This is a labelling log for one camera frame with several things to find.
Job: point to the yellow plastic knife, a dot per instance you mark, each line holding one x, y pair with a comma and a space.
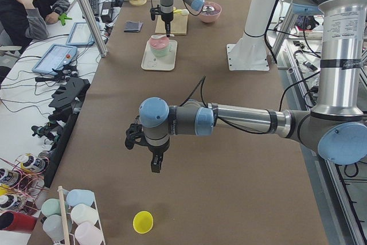
178, 11

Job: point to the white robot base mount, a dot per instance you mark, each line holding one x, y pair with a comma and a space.
250, 52

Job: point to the small pink bowl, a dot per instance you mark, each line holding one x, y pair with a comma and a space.
159, 43

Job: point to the blue teach pendant tablet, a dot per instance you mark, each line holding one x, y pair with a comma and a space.
55, 58

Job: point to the grey folded cloth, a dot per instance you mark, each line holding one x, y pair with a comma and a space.
131, 27

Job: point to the black laptop keyboard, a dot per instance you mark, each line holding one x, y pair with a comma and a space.
94, 4

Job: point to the yellow plastic cup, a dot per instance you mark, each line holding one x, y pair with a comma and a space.
143, 222

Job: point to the white wire cup rack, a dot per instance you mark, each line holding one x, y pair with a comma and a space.
72, 218

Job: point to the stacked green bowls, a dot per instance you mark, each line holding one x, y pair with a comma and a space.
161, 52

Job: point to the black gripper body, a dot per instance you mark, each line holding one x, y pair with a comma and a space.
156, 150
167, 18

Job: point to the seated person in black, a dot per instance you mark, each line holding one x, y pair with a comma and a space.
27, 20

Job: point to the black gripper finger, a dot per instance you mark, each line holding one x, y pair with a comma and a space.
156, 163

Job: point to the large pink ice bowl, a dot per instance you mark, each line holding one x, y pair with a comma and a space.
211, 18

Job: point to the beige rabbit tray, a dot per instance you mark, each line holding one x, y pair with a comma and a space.
150, 62

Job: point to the metal ice scoop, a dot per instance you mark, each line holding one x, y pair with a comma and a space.
208, 10

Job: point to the bamboo cutting board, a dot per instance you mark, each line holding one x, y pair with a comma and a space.
178, 25

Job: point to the purple cloth under grey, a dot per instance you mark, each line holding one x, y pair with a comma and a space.
140, 24

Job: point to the white ceramic spoon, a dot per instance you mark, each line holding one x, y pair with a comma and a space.
157, 36

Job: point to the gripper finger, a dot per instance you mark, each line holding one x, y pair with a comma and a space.
168, 28

